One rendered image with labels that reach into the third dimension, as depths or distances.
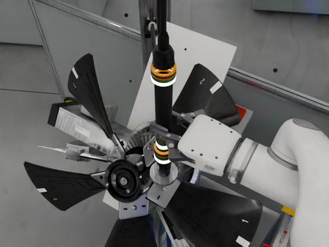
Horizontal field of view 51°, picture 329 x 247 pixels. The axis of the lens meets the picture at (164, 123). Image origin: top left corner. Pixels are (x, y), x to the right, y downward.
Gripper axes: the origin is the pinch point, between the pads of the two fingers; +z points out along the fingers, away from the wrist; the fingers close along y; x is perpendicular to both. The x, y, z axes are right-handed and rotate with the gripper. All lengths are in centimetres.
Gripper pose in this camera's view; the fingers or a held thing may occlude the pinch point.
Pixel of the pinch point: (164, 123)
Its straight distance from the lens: 70.0
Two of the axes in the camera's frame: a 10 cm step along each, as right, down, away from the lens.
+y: 5.1, -6.8, 5.2
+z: -8.6, -4.1, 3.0
